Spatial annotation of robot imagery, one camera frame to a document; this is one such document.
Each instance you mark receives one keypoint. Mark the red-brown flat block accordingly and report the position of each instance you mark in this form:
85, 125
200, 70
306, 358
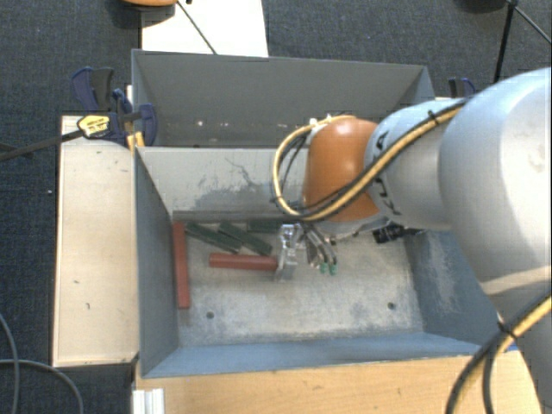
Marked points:
181, 265
241, 261

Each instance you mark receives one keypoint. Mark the dark green flat block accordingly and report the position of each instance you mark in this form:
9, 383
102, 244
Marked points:
264, 225
211, 236
248, 239

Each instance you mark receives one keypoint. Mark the grey metal bin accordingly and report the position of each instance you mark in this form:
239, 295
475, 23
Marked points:
302, 309

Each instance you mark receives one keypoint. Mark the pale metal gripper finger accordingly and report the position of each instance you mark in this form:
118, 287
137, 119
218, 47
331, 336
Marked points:
286, 267
290, 236

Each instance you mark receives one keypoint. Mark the black cylinder on white bracket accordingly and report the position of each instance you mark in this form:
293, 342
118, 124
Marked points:
389, 233

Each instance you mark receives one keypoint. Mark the pale wood board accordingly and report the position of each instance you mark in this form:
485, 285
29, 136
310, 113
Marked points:
97, 252

